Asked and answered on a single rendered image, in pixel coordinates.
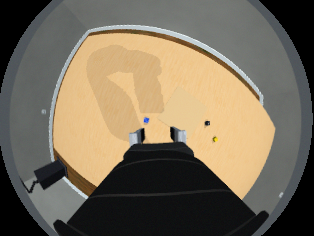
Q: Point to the beige square mat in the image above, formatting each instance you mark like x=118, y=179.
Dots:
x=183, y=111

